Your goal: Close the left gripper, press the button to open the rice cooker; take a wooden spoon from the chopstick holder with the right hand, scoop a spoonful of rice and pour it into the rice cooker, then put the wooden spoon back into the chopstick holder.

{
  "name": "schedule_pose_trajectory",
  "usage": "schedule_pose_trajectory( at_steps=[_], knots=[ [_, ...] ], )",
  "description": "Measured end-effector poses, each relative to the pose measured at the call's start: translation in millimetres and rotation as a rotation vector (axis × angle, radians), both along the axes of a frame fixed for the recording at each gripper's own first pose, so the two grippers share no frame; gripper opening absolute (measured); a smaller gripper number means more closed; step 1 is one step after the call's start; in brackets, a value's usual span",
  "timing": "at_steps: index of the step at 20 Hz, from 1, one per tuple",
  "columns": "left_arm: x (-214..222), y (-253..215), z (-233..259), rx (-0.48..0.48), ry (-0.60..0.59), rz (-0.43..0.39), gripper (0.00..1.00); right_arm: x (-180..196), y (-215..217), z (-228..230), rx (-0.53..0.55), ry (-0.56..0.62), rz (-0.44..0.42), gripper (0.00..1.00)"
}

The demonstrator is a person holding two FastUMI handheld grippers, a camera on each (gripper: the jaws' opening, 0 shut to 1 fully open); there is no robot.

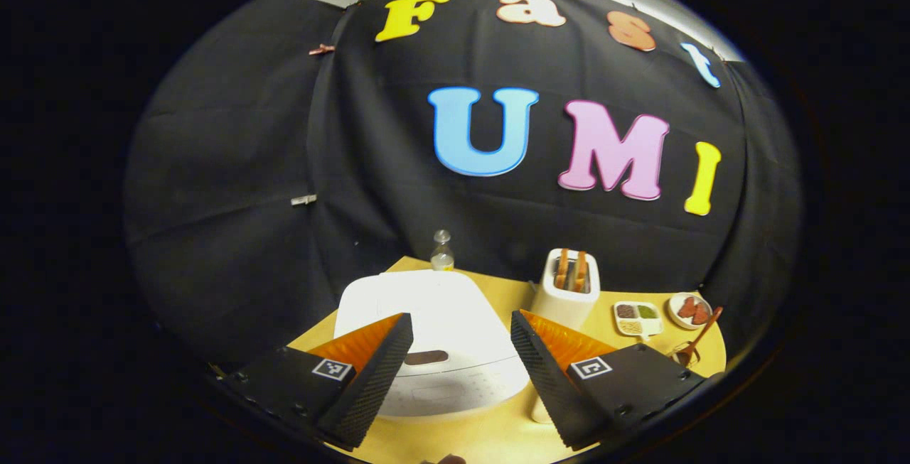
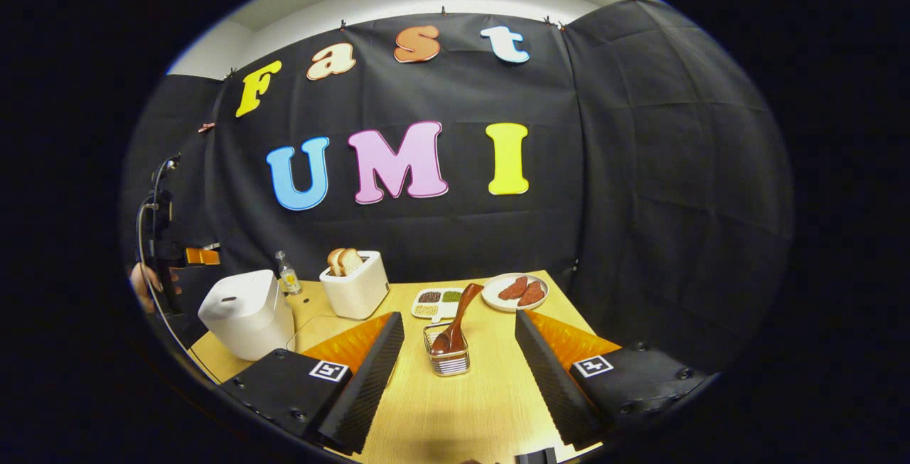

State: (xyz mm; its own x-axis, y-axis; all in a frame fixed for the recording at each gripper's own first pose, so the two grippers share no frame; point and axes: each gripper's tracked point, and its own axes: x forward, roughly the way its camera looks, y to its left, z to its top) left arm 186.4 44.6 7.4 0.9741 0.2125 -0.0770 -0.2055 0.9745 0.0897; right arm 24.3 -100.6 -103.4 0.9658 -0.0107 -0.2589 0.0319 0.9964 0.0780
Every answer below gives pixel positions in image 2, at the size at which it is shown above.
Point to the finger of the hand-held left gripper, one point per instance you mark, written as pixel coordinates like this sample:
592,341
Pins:
202,256

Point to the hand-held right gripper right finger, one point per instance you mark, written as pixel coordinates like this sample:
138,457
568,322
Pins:
547,386

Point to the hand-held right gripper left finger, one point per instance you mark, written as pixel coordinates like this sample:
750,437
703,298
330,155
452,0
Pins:
362,393

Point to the white rice cooker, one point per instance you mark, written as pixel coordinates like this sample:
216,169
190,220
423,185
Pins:
245,315

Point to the clear rice container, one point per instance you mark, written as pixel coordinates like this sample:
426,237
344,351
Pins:
320,325

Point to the brown wooden spoon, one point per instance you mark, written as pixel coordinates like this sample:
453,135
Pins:
462,315

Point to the small glass bottle yellow label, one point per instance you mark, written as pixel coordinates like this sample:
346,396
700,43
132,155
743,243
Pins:
288,278

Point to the red meat piece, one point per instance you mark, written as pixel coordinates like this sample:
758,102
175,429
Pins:
513,288
532,294

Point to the white toaster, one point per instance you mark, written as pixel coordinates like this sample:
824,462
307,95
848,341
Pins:
355,293

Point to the round white plate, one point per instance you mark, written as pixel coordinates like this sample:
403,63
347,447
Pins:
492,297

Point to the white divided grain dish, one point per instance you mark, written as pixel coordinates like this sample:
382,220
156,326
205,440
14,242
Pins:
448,308

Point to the bread slice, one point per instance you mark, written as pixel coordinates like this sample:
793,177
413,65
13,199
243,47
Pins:
350,260
333,261

